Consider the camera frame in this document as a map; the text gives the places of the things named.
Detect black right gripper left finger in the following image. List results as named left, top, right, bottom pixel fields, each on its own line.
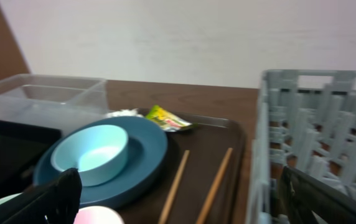
left=0, top=168, right=82, bottom=224

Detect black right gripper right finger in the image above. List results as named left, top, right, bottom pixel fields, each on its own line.
left=279, top=167, right=356, bottom=224

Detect pink white cup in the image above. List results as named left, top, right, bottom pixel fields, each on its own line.
left=73, top=206, right=124, bottom=224

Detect wooden chopstick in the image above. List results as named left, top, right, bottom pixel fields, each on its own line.
left=158, top=150, right=190, bottom=224
left=196, top=147, right=233, bottom=224

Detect dark blue plate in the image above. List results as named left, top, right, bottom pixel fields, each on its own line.
left=34, top=116, right=168, bottom=208

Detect grey dishwasher rack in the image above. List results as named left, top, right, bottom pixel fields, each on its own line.
left=246, top=70, right=356, bottom=223

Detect black plastic bin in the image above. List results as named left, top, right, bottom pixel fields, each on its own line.
left=0, top=121, right=62, bottom=198

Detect clear plastic bin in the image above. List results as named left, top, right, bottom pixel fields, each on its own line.
left=0, top=74, right=109, bottom=136

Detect dark brown serving tray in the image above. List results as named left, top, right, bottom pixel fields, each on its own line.
left=117, top=113, right=245, bottom=224

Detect crumpled white tissue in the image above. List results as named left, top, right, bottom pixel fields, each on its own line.
left=106, top=108, right=144, bottom=118

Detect yellow green snack wrapper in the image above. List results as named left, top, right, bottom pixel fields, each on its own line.
left=145, top=105, right=197, bottom=133

